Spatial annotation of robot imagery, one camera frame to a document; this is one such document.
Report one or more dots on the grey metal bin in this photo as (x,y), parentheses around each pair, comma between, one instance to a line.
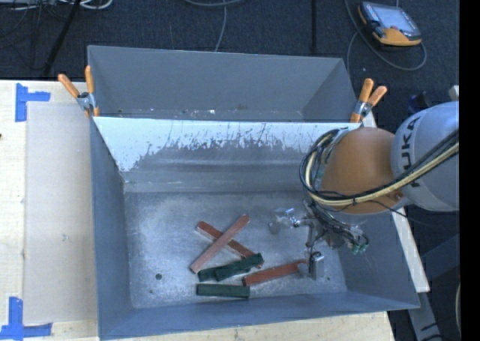
(210,167)

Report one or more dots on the dark green flat block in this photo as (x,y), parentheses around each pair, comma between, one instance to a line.
(206,274)
(242,265)
(223,290)

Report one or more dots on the pale flat board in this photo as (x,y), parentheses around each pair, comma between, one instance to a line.
(56,219)

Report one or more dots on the red-brown flat block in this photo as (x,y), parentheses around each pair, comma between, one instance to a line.
(273,273)
(207,229)
(221,243)

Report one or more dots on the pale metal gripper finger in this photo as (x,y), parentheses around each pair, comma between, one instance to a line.
(317,265)
(285,216)

